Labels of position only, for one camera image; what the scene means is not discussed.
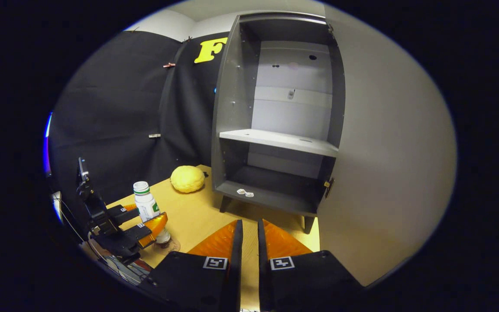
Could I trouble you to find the black backdrop cloth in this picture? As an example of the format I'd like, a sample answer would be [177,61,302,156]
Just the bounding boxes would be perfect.
[48,30,233,226]

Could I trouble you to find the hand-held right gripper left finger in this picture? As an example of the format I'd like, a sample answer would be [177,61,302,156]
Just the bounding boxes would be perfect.
[139,219,243,312]

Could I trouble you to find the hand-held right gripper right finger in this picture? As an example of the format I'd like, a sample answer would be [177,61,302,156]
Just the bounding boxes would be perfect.
[257,219,365,312]

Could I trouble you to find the white bottle green label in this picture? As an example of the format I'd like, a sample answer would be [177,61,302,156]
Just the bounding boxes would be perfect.
[133,181,171,244]

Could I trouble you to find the bundle of coloured cables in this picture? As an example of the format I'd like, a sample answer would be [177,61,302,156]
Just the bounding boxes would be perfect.
[96,249,152,284]

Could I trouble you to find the grey cabinet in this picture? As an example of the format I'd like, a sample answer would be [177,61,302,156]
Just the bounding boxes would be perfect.
[211,11,346,234]

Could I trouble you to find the light cabinet door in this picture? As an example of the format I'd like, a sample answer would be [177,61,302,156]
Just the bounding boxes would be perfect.
[317,4,457,287]

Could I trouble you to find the grey cabinet shelf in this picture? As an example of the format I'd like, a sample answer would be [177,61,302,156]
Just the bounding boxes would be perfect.
[219,128,340,158]

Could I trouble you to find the round brown coaster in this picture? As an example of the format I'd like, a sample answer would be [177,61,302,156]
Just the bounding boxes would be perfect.
[154,237,181,255]

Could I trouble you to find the yellow round bun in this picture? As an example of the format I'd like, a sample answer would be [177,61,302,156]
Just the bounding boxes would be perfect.
[171,166,205,194]

